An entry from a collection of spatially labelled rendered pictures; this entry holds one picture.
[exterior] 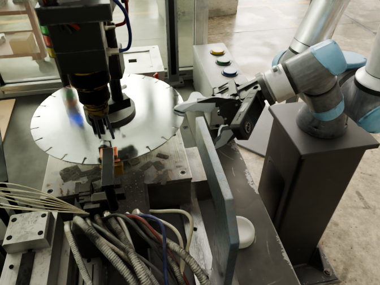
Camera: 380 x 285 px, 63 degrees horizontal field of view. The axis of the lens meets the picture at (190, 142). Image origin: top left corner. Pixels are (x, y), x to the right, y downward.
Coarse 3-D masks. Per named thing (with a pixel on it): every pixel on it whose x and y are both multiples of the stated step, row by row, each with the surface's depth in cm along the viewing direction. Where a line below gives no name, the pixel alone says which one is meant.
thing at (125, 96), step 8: (112, 88) 56; (120, 88) 57; (112, 96) 58; (120, 96) 58; (112, 104) 57; (120, 104) 59; (128, 104) 60; (112, 112) 58; (104, 120) 60; (104, 128) 59
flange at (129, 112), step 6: (132, 102) 70; (126, 108) 68; (132, 108) 68; (114, 114) 66; (120, 114) 66; (126, 114) 66; (132, 114) 67; (114, 120) 65; (120, 120) 65; (126, 120) 66
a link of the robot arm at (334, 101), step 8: (336, 80) 66; (336, 88) 66; (304, 96) 70; (312, 96) 67; (320, 96) 66; (328, 96) 66; (336, 96) 67; (312, 104) 70; (320, 104) 68; (328, 104) 68; (336, 104) 69; (312, 112) 73; (320, 112) 71; (328, 112) 70; (336, 112) 70
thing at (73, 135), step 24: (72, 96) 73; (144, 96) 73; (168, 96) 73; (48, 120) 66; (72, 120) 66; (144, 120) 66; (168, 120) 66; (48, 144) 61; (72, 144) 61; (96, 144) 61; (120, 144) 61; (144, 144) 61
